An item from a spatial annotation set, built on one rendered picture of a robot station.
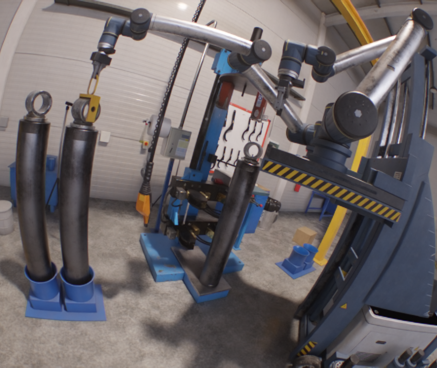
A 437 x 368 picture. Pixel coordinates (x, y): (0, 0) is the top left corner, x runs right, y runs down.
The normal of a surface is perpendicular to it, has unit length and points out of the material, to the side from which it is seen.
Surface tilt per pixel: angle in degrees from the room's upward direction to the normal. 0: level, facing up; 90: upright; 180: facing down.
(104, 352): 0
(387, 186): 90
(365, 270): 90
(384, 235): 90
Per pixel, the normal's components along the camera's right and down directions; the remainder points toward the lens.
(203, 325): 0.29, -0.93
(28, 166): 0.68, 0.36
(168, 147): 0.50, 0.34
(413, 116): -0.35, 0.11
